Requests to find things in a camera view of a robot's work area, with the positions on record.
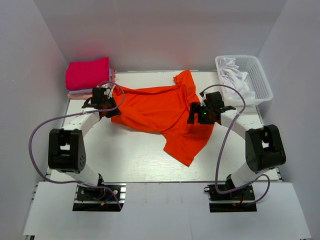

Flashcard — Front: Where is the orange t-shirt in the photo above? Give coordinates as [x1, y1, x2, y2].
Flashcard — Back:
[111, 70, 214, 166]

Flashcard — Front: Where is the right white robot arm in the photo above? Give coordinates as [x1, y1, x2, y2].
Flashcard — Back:
[187, 91, 287, 200]

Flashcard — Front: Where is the white plastic basket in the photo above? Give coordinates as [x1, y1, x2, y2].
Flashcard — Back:
[215, 55, 273, 106]

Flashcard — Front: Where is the folded pink t-shirt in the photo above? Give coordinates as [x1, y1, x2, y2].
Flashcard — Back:
[68, 69, 116, 100]

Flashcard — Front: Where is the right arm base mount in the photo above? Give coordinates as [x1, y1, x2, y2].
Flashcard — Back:
[203, 184, 257, 213]

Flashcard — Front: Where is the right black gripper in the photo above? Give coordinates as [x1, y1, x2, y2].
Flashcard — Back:
[187, 103, 216, 125]

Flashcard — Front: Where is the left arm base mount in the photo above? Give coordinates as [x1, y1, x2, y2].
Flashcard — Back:
[72, 183, 127, 212]

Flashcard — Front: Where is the folded magenta t-shirt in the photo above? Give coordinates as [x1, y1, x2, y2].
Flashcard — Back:
[65, 57, 110, 91]

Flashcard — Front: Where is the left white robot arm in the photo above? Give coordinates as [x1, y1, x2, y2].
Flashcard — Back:
[48, 87, 121, 200]

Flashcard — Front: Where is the crumpled white t-shirt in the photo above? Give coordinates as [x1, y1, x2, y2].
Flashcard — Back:
[217, 57, 256, 102]

